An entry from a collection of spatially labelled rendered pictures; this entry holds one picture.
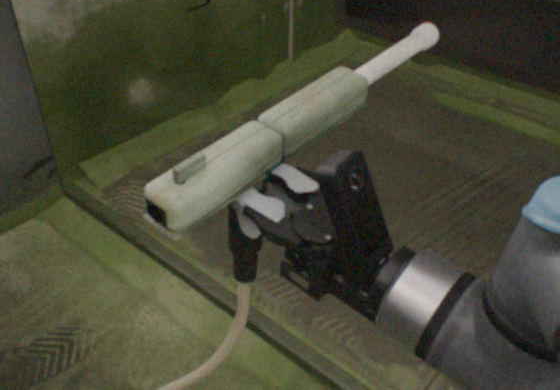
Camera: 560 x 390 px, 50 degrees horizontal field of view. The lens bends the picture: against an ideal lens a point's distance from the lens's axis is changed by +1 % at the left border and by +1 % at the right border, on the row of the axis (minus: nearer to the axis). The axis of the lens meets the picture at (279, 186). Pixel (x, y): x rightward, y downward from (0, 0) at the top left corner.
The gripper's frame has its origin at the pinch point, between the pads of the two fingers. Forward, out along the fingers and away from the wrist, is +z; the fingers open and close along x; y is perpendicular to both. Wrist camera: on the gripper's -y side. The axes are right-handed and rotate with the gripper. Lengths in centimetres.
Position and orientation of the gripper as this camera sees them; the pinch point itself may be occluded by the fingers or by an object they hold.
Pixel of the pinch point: (242, 170)
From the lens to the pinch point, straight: 64.3
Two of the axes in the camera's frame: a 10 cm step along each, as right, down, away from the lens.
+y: -0.5, 7.1, 7.0
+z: -7.7, -4.8, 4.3
